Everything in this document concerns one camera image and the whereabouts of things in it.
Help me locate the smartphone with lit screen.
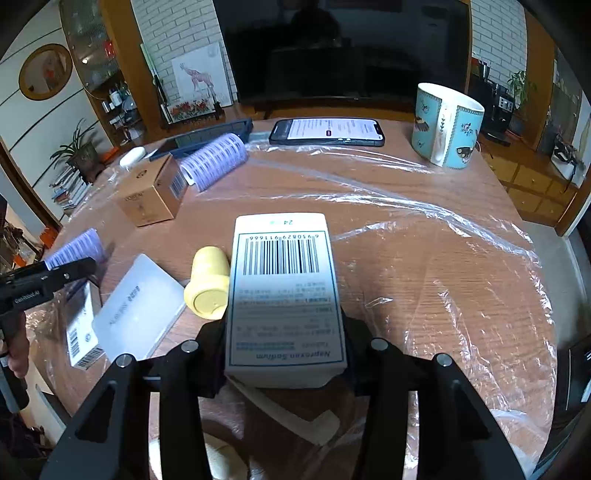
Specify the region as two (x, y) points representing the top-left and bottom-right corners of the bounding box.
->
(269, 118), (385, 147)

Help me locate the yellow plastic bottle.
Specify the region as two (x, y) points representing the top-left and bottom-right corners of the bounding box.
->
(184, 246), (232, 320)

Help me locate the white card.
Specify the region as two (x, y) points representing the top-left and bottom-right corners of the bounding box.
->
(91, 254), (187, 361)

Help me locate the white medicine box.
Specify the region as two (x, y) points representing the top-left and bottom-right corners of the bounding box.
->
(225, 213), (348, 389)

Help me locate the small leafy houseplant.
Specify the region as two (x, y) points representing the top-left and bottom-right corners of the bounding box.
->
(507, 70), (539, 121)

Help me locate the wooden display cabinet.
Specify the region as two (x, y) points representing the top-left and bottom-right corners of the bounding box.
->
(60, 0), (153, 145)

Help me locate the small white barcode box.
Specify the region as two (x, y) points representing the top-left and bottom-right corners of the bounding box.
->
(66, 282), (106, 371)

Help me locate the person's left hand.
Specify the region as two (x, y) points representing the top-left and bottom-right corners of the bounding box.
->
(8, 313), (32, 378)

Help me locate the potted green plant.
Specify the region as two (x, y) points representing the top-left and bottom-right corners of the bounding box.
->
(50, 119), (109, 183)

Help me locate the black television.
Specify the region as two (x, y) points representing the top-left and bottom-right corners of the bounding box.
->
(213, 0), (472, 104)

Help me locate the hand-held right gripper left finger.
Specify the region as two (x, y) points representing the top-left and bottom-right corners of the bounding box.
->
(39, 319), (228, 480)

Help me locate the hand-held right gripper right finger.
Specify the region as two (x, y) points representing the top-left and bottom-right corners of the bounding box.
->
(344, 315), (527, 480)

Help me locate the small purple hair roller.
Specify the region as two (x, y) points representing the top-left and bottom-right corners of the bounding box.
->
(46, 229), (105, 273)

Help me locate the round gold wall frame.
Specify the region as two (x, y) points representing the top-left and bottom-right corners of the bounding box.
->
(18, 44), (74, 100)

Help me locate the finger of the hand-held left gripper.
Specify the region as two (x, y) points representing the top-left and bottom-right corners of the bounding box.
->
(0, 257), (98, 294)

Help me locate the stack of books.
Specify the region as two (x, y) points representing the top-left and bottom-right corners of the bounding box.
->
(50, 164), (90, 213)

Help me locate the large purple hair roller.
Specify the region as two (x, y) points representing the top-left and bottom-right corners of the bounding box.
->
(179, 133), (249, 193)

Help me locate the gold cardboard box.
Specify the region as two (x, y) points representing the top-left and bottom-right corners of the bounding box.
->
(113, 154), (188, 227)

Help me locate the white paper strip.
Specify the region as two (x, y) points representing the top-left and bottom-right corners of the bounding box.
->
(228, 376), (342, 448)

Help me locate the blue patterned mug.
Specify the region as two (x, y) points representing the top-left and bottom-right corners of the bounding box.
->
(412, 83), (485, 169)

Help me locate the black coffee machine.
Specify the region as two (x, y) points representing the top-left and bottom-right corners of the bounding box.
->
(480, 62), (518, 145)

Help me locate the giraffe picture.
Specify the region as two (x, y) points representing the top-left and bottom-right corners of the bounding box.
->
(170, 44), (234, 123)

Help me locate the wooden sideboard with drawers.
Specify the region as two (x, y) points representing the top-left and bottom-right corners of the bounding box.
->
(480, 134), (583, 232)

